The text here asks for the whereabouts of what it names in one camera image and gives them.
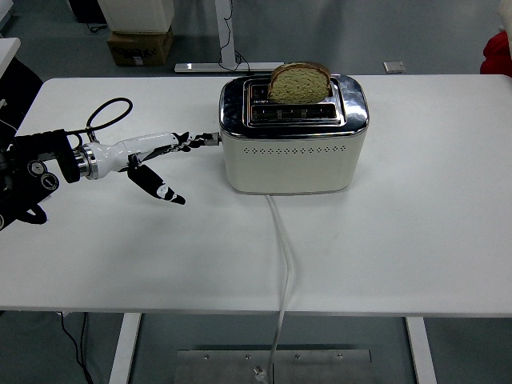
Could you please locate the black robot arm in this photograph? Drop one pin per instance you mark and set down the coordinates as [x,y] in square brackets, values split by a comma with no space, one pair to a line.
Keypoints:
[36,172]

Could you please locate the brown bread slice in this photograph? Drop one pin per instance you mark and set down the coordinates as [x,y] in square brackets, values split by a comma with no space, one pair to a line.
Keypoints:
[300,86]

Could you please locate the white table leg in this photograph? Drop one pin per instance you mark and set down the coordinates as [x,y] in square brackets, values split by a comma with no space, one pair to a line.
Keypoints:
[124,352]
[420,352]

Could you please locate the black object on floor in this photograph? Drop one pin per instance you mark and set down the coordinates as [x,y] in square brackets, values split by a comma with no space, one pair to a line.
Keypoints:
[86,10]

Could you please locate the white box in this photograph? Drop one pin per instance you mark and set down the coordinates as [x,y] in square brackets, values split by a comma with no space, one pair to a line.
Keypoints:
[136,16]

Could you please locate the cream chrome two-slot toaster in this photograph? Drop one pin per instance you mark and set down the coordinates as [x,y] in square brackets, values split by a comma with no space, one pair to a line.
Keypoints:
[288,168]

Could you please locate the white desk stand with foot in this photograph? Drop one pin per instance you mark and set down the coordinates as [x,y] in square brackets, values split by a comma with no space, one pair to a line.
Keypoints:
[224,32]

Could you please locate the grey floor socket plate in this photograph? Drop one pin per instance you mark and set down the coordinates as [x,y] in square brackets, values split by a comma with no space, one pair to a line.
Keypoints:
[394,66]

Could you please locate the brown cardboard box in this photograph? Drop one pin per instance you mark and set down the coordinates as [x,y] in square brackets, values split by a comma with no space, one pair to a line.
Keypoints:
[138,48]

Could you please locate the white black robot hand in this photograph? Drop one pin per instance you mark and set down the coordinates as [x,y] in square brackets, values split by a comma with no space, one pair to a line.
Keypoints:
[120,154]

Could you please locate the white side table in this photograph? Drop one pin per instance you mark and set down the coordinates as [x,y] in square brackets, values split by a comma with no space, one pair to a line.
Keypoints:
[8,54]

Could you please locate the person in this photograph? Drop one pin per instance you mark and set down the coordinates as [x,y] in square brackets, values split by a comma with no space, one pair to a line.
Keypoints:
[498,54]

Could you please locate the grey metal plate with screws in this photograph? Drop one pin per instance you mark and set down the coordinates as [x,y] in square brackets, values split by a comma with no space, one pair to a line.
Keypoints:
[224,368]

